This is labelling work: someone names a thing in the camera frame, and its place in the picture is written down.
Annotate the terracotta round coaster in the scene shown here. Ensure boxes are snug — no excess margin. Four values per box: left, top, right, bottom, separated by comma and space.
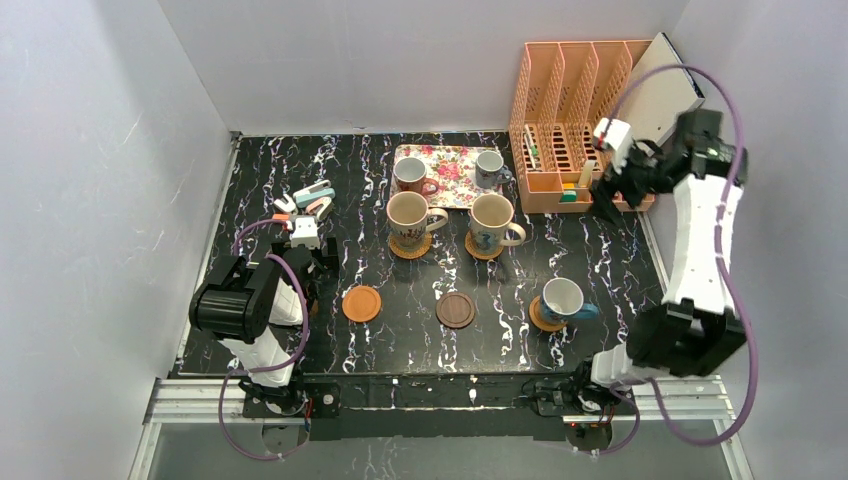
342, 285, 382, 323

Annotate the woven rattan coaster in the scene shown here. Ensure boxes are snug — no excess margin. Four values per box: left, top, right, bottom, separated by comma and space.
389, 233, 432, 260
464, 231, 504, 261

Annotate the beige mug with number three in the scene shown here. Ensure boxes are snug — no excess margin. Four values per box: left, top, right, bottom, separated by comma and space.
470, 193, 527, 253

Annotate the dark walnut round coaster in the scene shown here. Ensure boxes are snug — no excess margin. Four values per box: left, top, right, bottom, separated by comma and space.
435, 291, 476, 329

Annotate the light wooden round coaster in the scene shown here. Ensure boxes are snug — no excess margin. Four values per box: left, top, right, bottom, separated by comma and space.
528, 296, 567, 333

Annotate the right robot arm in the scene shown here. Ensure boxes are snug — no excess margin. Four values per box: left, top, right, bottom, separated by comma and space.
567, 109, 747, 413

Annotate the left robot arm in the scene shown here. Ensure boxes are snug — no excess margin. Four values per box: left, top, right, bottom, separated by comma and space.
188, 237, 340, 416

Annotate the green eraser block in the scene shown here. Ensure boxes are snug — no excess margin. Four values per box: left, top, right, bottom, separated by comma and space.
559, 190, 578, 203

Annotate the white pink stapler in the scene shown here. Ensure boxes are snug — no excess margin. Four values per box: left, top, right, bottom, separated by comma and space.
306, 196, 333, 223

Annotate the white staple remover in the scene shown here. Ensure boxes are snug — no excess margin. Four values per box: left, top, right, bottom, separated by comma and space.
272, 193, 298, 215

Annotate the green white marker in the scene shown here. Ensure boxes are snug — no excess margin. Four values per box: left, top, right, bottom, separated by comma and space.
523, 124, 540, 171

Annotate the white board binder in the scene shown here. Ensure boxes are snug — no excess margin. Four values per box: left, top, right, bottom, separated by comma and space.
617, 32, 705, 145

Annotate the peach desk file organizer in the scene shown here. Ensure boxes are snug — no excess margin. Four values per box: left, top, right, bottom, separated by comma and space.
508, 40, 650, 214

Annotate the small light blue mug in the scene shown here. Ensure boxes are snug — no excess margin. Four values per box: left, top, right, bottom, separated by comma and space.
475, 150, 513, 189

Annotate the pink floral mug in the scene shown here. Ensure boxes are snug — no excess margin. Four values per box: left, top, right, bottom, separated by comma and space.
393, 157, 440, 197

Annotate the floral serving tray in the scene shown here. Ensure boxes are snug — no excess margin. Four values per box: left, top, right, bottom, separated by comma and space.
394, 144, 503, 209

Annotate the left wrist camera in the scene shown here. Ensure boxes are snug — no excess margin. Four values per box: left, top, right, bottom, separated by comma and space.
290, 216, 320, 250

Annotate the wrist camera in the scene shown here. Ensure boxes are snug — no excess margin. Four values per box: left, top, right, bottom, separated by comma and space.
592, 117, 633, 175
290, 216, 320, 250

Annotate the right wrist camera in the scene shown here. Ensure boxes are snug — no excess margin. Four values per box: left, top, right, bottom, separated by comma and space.
592, 117, 633, 175

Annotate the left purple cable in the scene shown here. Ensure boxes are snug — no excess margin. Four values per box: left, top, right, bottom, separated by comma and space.
217, 218, 311, 463

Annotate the aluminium front rail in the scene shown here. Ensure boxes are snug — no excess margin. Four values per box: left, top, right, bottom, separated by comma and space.
129, 374, 753, 480

